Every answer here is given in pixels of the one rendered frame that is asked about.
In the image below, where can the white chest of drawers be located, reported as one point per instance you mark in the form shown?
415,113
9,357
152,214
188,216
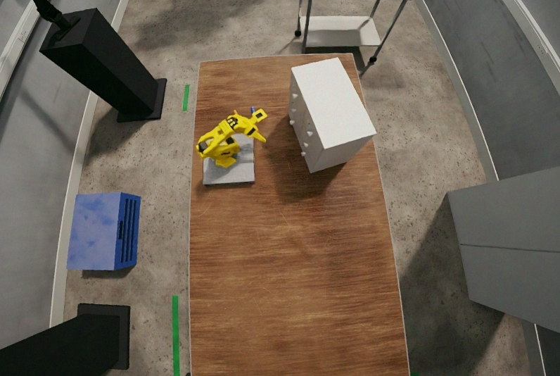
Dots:
340,119

